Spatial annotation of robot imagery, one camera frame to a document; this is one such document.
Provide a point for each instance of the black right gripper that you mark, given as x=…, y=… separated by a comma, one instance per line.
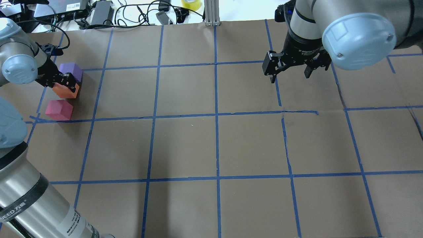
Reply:
x=301, y=47

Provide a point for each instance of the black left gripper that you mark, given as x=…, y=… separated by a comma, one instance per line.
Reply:
x=49, y=71

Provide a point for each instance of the orange foam cube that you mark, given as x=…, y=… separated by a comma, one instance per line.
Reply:
x=62, y=91

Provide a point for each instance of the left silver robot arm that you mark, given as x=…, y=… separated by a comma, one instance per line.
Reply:
x=30, y=205

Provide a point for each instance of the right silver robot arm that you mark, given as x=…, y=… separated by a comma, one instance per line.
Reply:
x=351, y=34

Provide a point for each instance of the purple foam cube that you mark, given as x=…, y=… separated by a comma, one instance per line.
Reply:
x=72, y=68

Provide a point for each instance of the red foam cube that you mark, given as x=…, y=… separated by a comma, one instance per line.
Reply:
x=59, y=110

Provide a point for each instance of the black device with label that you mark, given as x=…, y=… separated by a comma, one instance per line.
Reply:
x=63, y=9

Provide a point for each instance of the black power brick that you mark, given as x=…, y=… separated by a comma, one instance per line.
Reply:
x=103, y=12

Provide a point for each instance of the yellow tape roll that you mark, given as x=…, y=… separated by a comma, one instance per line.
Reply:
x=193, y=5

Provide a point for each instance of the aluminium profile post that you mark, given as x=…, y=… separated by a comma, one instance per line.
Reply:
x=211, y=12

